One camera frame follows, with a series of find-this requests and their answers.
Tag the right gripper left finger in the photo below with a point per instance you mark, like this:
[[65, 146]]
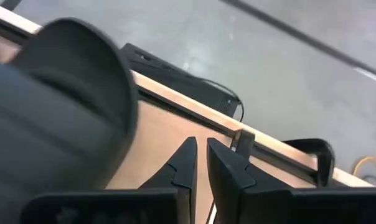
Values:
[[183, 168]]

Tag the black table clamp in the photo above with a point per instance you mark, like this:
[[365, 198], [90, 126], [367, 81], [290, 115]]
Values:
[[326, 161]]

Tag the wooden shelf black metal legs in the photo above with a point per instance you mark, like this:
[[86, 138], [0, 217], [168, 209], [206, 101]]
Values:
[[163, 149]]

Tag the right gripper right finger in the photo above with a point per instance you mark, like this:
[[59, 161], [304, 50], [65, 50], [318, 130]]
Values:
[[228, 174]]

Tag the black slide sandal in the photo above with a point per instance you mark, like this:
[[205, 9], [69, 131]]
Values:
[[66, 109]]

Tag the black vented box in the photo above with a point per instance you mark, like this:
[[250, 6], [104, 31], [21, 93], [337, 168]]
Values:
[[175, 77]]

